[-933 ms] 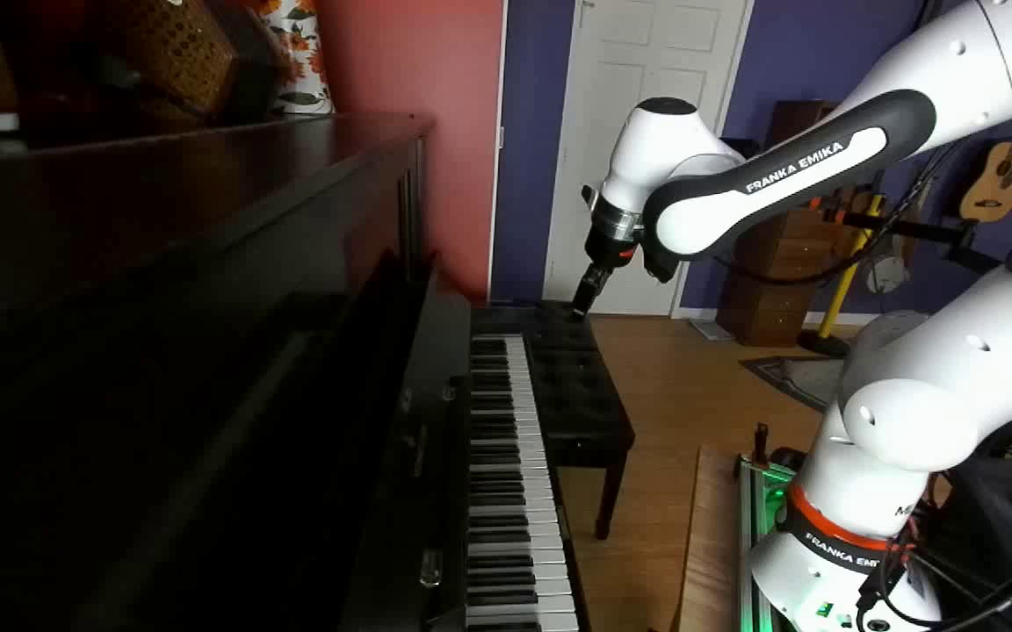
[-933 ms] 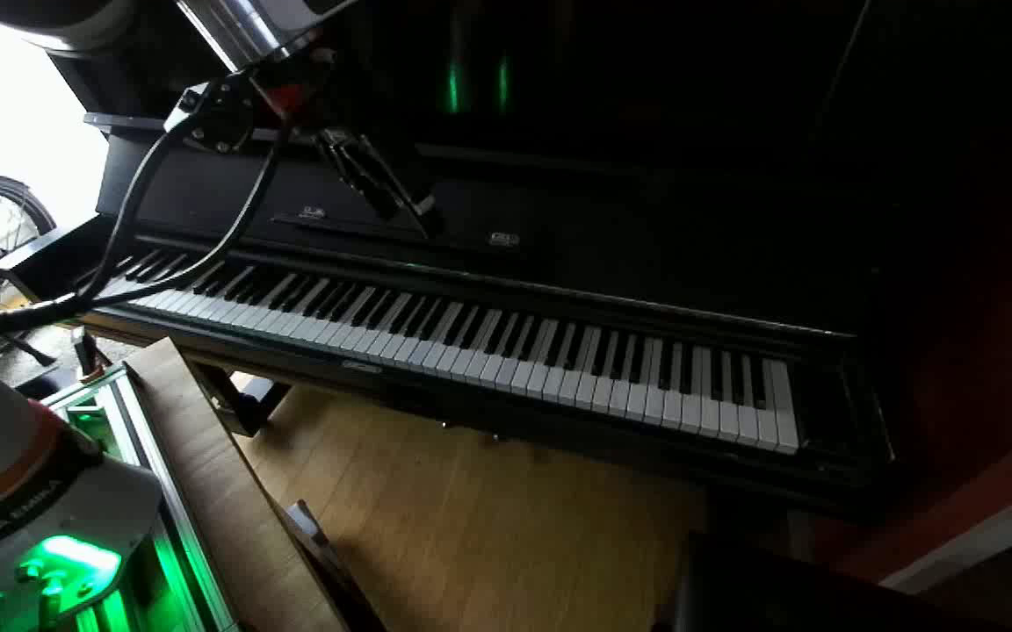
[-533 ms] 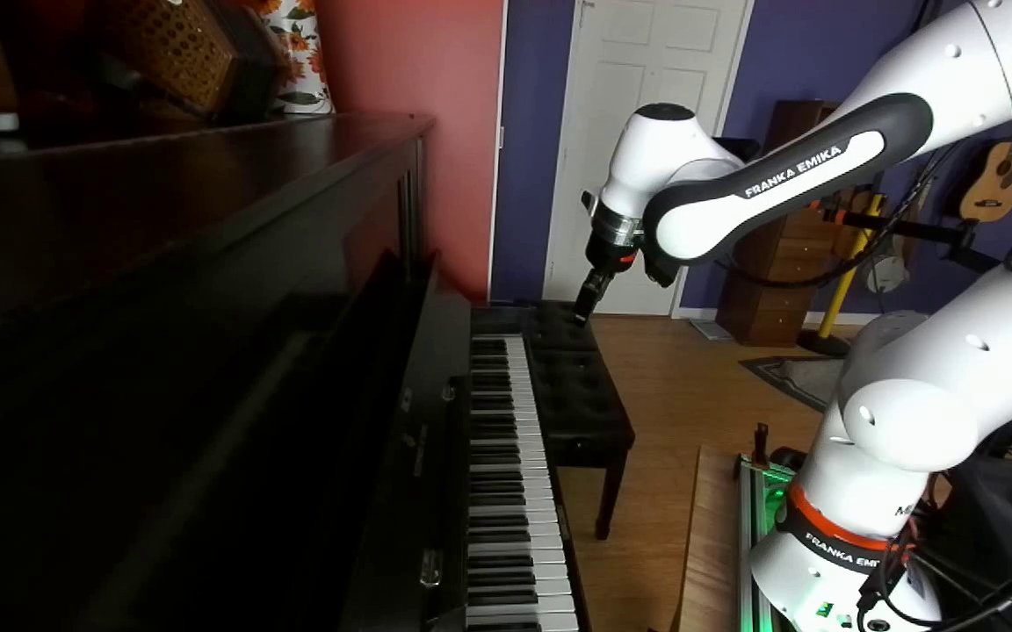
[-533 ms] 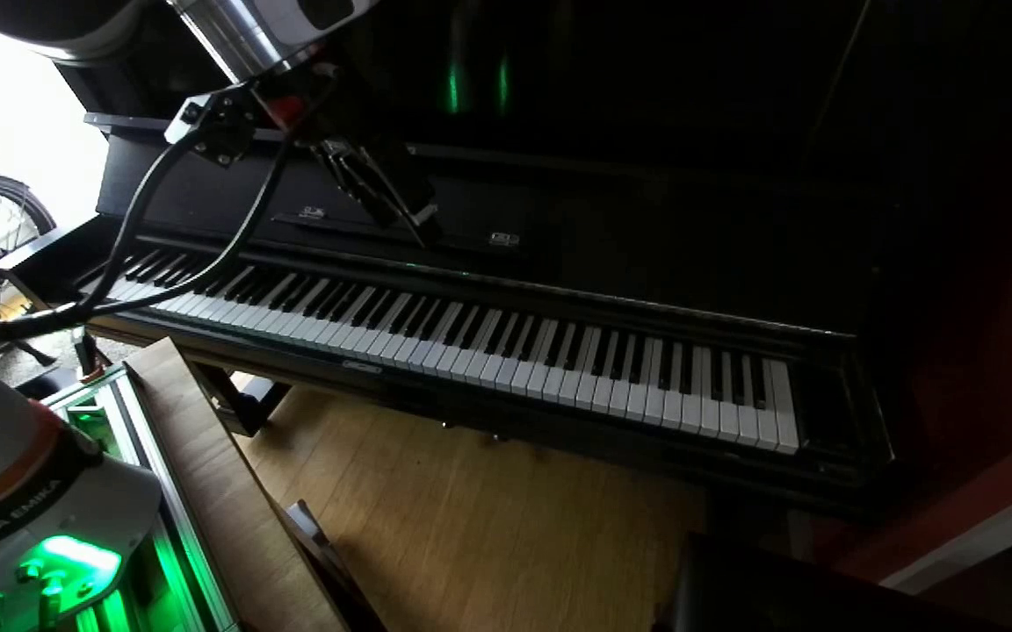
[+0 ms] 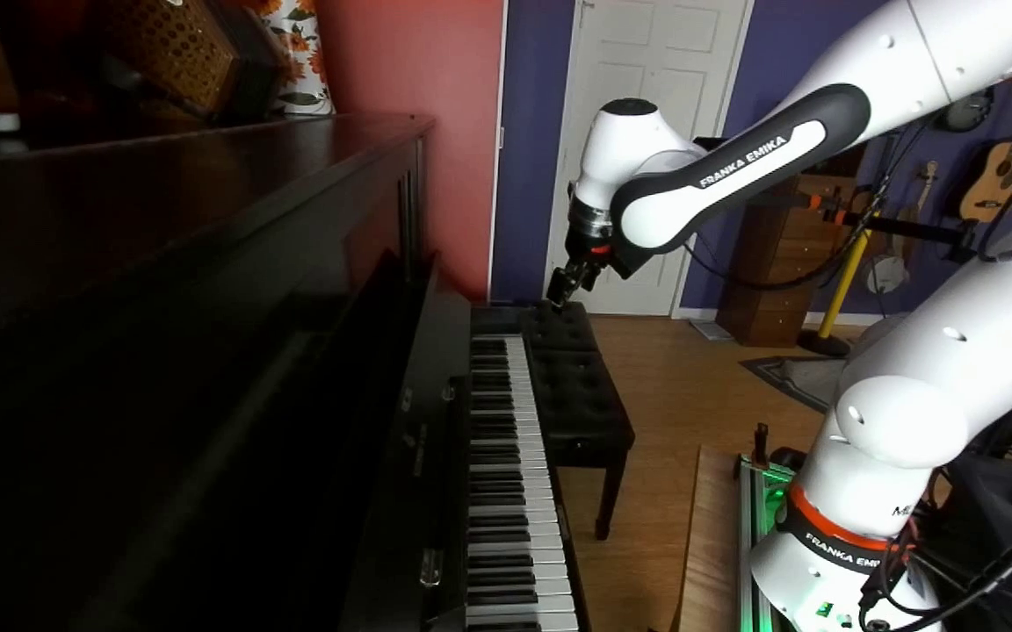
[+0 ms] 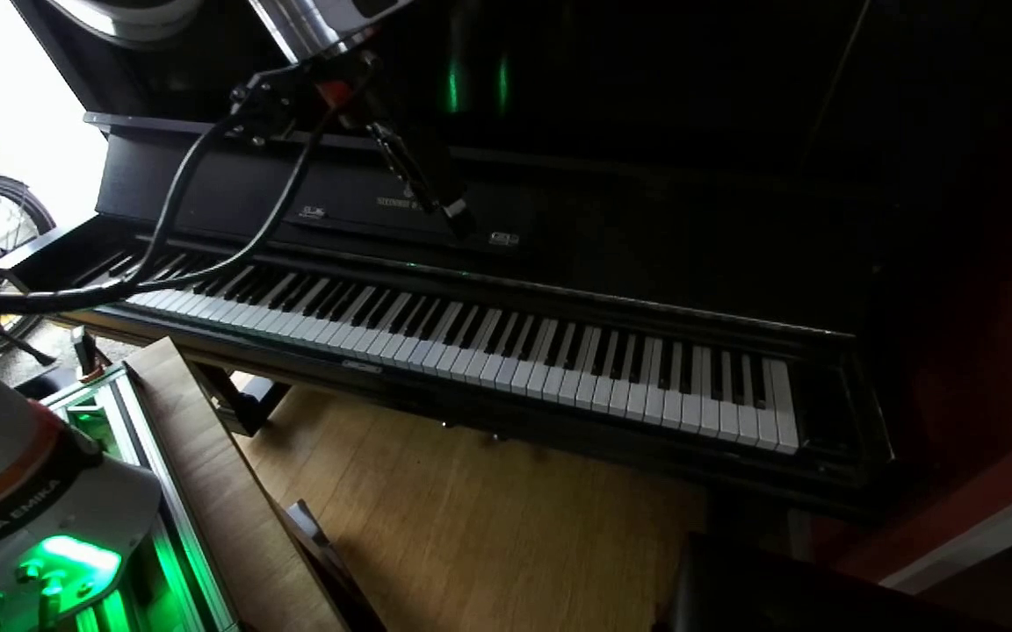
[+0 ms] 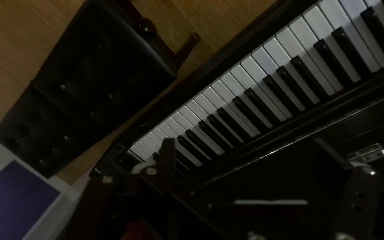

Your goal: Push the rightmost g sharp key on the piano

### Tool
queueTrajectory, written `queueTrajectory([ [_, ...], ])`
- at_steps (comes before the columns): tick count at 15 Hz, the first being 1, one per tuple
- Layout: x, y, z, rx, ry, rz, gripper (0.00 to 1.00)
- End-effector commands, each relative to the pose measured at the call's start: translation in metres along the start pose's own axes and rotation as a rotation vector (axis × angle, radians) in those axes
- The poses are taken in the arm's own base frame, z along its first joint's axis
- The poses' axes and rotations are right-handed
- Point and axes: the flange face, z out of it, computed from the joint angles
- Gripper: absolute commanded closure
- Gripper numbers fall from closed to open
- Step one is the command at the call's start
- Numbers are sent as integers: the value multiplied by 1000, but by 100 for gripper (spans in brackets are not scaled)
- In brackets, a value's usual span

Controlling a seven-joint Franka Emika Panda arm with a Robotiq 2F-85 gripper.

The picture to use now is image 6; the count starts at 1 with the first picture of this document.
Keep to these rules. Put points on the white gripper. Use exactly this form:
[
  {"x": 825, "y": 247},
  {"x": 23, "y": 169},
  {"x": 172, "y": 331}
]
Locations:
[{"x": 317, "y": 21}]

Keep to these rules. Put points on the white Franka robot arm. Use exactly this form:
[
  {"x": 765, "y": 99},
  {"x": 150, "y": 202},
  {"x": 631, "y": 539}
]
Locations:
[{"x": 121, "y": 56}]

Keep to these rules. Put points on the black upright piano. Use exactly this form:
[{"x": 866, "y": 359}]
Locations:
[{"x": 646, "y": 234}]

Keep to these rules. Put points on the small black clamp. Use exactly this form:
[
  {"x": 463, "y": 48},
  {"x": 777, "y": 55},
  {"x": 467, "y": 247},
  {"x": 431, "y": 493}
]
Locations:
[{"x": 85, "y": 352}]

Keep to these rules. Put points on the black bicycle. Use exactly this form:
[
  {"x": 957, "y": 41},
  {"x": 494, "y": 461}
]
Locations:
[{"x": 26, "y": 195}]

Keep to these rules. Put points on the brown wooden board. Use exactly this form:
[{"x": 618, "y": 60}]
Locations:
[{"x": 211, "y": 503}]

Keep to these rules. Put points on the white baseboard strip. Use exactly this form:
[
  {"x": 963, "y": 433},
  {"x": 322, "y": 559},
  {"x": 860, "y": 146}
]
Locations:
[{"x": 998, "y": 529}]

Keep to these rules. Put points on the aluminium frame rail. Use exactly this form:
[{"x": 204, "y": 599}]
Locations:
[{"x": 138, "y": 433}]

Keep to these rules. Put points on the dark metal bracket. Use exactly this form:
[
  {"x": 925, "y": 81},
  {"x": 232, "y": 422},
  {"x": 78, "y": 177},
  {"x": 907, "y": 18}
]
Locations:
[{"x": 330, "y": 561}]

